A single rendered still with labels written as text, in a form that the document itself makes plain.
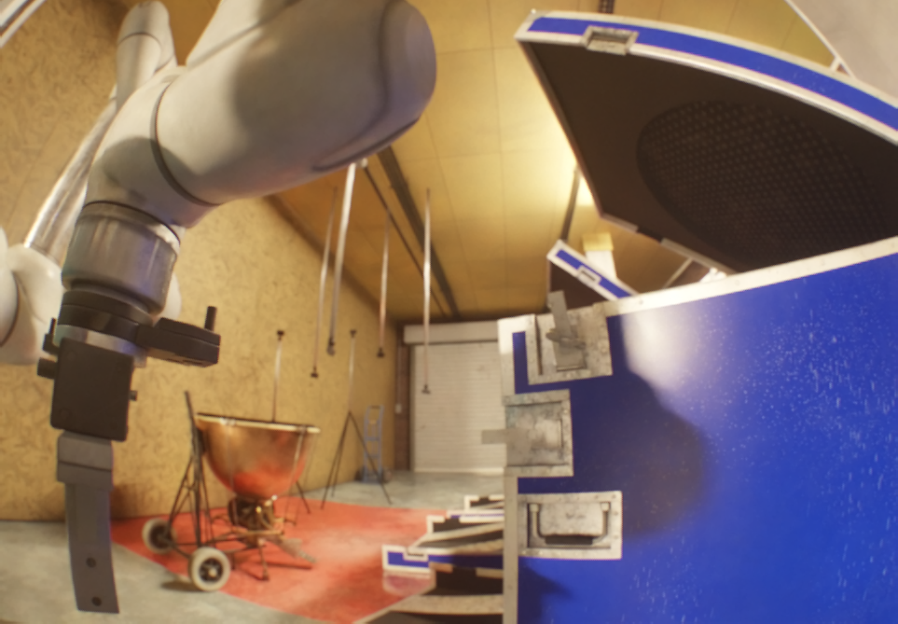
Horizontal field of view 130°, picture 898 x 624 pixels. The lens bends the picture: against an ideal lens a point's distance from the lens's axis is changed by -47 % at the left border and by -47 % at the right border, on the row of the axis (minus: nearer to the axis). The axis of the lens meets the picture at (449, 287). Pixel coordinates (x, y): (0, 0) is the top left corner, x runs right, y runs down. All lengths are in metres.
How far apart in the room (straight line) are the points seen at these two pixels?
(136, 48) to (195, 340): 0.67
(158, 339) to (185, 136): 0.13
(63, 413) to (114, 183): 0.15
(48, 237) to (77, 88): 2.12
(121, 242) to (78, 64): 2.72
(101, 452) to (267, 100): 0.19
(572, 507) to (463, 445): 7.41
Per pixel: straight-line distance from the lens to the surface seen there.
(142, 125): 0.29
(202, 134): 0.23
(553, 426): 0.60
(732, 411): 0.58
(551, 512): 0.63
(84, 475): 0.22
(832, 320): 0.65
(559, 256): 2.23
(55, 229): 0.87
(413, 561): 2.24
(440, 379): 8.13
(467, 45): 2.96
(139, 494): 3.04
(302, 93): 0.20
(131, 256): 0.28
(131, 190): 0.30
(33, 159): 2.64
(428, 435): 8.09
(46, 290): 0.84
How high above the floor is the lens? 0.78
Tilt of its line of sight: 21 degrees up
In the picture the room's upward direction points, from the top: 1 degrees counter-clockwise
